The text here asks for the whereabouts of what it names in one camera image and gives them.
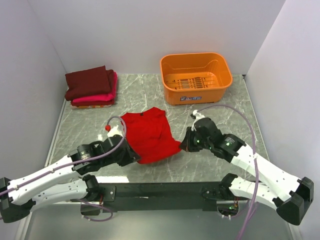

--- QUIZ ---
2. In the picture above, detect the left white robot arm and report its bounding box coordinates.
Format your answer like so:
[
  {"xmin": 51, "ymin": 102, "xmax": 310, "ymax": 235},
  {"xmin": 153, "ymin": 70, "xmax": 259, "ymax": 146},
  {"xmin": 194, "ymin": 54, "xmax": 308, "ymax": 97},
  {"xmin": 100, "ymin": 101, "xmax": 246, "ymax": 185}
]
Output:
[{"xmin": 0, "ymin": 134, "xmax": 140, "ymax": 223}]

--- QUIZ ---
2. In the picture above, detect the folded pink t shirt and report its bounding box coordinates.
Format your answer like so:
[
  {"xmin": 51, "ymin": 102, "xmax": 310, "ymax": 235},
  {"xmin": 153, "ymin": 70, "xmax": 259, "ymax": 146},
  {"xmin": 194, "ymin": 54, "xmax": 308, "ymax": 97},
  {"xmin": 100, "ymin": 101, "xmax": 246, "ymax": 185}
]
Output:
[{"xmin": 71, "ymin": 70, "xmax": 118, "ymax": 104}]

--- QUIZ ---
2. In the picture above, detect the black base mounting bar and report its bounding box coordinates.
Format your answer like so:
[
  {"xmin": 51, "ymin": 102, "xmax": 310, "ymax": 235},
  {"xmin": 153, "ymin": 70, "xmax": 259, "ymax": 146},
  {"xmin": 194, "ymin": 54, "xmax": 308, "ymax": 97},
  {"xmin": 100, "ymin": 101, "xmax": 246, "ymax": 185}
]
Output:
[{"xmin": 69, "ymin": 181, "xmax": 250, "ymax": 214}]

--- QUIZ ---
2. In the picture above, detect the folded maroon t shirt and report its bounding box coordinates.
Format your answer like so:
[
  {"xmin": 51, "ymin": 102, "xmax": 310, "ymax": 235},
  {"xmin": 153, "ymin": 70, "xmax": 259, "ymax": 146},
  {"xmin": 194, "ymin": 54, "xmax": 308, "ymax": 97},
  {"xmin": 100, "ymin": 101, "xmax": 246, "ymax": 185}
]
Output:
[{"xmin": 65, "ymin": 66, "xmax": 114, "ymax": 101}]

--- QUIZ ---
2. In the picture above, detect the orange plastic basket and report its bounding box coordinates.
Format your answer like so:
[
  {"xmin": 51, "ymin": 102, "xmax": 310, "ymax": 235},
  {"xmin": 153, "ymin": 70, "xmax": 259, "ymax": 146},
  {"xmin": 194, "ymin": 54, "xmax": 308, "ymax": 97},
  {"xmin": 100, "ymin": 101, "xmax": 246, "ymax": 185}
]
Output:
[{"xmin": 160, "ymin": 52, "xmax": 233, "ymax": 106}]

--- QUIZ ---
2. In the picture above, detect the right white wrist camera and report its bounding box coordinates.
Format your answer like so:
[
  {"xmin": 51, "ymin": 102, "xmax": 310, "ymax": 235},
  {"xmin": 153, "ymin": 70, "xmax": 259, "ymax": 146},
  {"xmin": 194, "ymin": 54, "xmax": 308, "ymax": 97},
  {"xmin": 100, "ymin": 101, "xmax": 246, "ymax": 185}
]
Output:
[{"xmin": 191, "ymin": 110, "xmax": 209, "ymax": 132}]

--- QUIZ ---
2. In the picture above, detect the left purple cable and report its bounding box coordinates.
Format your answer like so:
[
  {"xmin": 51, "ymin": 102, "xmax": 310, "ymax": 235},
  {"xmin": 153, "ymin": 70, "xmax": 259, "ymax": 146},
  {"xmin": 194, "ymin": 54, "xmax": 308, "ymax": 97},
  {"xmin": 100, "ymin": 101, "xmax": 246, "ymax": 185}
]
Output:
[{"xmin": 0, "ymin": 116, "xmax": 128, "ymax": 223}]

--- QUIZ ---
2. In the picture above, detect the red t shirt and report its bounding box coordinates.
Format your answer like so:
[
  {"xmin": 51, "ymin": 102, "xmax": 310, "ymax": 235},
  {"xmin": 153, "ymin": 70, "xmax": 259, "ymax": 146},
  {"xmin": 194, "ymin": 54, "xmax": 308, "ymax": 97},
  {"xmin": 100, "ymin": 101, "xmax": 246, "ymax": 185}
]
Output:
[{"xmin": 121, "ymin": 107, "xmax": 181, "ymax": 165}]

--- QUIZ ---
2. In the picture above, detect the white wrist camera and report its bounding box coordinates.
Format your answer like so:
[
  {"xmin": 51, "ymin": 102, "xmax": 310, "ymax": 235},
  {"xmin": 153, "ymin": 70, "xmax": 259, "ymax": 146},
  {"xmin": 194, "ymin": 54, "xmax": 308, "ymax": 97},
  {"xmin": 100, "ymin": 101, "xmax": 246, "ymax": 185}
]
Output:
[
  {"xmin": 191, "ymin": 110, "xmax": 209, "ymax": 132},
  {"xmin": 97, "ymin": 124, "xmax": 123, "ymax": 141}
]

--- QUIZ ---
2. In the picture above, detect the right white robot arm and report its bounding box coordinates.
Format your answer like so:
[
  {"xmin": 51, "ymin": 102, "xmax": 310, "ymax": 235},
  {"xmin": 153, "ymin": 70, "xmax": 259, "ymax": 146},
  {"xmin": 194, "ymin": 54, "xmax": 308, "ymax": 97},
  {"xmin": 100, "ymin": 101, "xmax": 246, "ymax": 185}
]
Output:
[{"xmin": 180, "ymin": 112, "xmax": 314, "ymax": 226}]

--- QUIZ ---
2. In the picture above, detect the aluminium rail frame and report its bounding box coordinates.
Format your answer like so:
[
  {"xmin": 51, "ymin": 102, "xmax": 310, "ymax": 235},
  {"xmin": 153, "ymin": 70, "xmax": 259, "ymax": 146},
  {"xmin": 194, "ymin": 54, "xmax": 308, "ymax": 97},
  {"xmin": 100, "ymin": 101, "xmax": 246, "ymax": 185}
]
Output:
[{"xmin": 14, "ymin": 197, "xmax": 303, "ymax": 240}]

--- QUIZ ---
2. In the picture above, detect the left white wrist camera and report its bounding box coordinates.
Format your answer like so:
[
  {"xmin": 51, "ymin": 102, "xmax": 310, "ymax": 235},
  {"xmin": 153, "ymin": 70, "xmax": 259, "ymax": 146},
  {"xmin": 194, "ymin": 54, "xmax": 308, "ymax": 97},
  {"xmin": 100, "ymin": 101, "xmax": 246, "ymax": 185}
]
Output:
[{"xmin": 97, "ymin": 124, "xmax": 123, "ymax": 141}]

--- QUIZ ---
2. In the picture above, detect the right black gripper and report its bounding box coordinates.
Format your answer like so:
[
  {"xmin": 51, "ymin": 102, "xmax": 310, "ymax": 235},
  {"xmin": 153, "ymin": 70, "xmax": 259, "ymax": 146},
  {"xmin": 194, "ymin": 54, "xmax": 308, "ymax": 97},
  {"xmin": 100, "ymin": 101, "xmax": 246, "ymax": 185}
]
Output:
[{"xmin": 179, "ymin": 126, "xmax": 213, "ymax": 152}]

